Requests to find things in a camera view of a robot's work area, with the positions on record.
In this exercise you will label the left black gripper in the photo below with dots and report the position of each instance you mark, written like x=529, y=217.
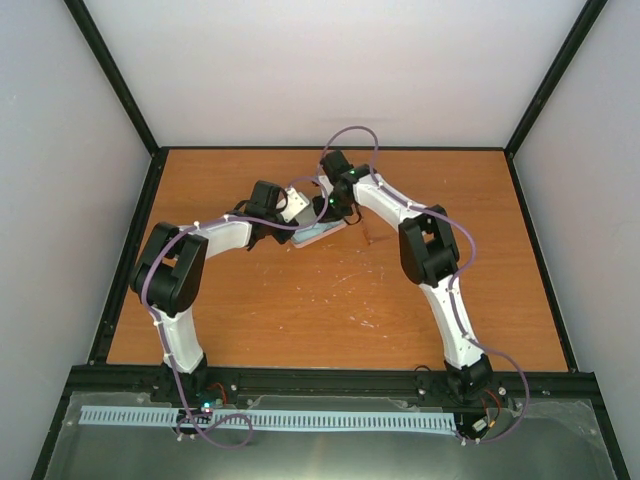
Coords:
x=282, y=235

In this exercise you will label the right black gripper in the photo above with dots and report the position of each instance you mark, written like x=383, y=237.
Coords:
x=323, y=217

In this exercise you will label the light blue cleaning cloth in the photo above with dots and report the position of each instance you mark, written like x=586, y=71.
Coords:
x=311, y=234

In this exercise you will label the pink glasses case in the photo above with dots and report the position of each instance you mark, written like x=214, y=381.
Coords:
x=308, y=215

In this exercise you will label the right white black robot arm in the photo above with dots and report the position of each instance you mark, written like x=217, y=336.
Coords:
x=429, y=258

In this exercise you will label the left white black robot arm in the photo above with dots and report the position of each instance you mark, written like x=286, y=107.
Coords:
x=168, y=273

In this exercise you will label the brown transparent sunglasses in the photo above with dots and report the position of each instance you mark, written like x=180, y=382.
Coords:
x=374, y=228

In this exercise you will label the clear plastic sheet cover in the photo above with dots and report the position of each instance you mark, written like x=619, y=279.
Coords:
x=546, y=440

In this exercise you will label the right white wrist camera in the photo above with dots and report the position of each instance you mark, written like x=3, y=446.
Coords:
x=324, y=184

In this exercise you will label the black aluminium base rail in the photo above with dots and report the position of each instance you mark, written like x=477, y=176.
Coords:
x=246, y=382

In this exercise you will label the light blue slotted cable duct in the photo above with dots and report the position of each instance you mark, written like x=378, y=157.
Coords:
x=279, y=420

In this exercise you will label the left black frame post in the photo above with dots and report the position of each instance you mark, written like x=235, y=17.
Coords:
x=100, y=50

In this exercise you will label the black frame post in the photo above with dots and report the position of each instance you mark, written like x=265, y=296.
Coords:
x=100, y=50
x=569, y=48

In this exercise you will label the right black frame post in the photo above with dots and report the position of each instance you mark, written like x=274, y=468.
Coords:
x=569, y=48

